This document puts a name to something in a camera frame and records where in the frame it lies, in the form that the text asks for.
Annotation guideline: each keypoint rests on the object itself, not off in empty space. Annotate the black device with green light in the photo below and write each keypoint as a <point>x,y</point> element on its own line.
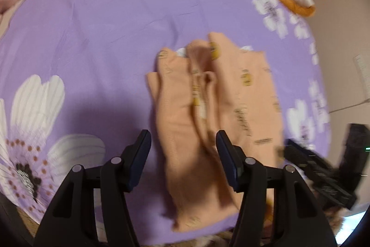
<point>354,154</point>

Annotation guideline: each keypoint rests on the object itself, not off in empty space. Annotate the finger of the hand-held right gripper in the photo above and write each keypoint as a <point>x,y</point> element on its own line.
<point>315,169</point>

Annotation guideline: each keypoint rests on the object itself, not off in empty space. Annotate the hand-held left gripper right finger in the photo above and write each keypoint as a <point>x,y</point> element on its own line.
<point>229,166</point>

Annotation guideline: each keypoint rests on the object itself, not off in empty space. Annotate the purple floral blanket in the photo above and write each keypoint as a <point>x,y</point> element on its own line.
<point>101,41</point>

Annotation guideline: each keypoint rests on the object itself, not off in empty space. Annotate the orange duck-print pants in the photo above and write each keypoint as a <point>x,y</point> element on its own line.
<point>219,108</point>

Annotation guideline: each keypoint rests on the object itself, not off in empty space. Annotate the white wall outlet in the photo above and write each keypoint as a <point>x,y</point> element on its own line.
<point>362,70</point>

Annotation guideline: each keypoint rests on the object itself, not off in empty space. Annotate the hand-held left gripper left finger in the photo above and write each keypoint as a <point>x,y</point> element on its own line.
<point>138,174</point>

